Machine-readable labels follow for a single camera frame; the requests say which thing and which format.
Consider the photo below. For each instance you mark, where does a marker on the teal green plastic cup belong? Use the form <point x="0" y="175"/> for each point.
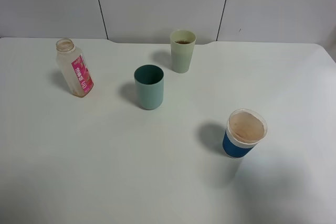
<point x="149" y="84"/>

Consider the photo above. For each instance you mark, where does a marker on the pink label drink bottle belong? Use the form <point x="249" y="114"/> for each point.
<point x="72" y="65"/>

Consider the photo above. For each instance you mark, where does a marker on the pale yellow plastic cup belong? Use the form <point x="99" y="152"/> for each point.
<point x="182" y="45"/>

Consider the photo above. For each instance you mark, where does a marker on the blue sleeve paper cup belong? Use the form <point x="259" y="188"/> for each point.
<point x="244" y="130"/>

